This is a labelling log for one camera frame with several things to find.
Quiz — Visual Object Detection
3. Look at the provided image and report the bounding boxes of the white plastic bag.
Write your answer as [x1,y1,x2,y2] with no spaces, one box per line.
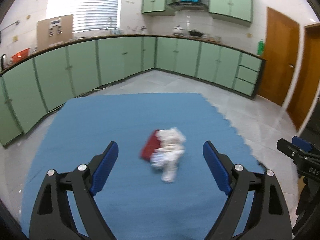
[150,127,186,183]

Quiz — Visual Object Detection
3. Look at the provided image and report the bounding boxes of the red scouring sponge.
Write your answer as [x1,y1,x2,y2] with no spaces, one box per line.
[140,129,160,161]

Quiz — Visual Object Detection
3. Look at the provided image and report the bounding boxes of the green lower kitchen cabinets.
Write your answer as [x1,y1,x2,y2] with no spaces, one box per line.
[1,35,266,146]

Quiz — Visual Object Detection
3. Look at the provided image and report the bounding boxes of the kitchen faucet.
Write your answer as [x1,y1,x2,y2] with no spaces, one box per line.
[105,16,117,35]

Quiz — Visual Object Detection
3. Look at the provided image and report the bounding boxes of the blue tablecloth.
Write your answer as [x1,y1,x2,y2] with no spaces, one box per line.
[21,93,263,239]

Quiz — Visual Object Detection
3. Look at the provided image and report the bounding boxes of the green bottle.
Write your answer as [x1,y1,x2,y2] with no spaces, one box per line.
[257,40,265,56]

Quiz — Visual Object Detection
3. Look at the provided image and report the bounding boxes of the brown wooden door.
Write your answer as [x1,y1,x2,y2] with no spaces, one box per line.
[258,7,299,106]

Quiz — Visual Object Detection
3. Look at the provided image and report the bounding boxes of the black wok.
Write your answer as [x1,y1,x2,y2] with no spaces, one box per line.
[188,29,203,38]

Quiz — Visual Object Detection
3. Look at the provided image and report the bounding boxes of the red plastic basin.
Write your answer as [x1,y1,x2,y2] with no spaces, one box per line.
[11,48,30,64]

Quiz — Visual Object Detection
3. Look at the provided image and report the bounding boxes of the white cooking pot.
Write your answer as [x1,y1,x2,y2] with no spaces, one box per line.
[172,25,184,36]

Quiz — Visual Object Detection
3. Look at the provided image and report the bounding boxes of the cardboard box on counter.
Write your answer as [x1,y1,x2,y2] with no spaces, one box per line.
[36,15,73,51]

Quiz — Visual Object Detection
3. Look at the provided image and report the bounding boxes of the window blinds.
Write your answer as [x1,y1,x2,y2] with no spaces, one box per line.
[47,0,119,33]

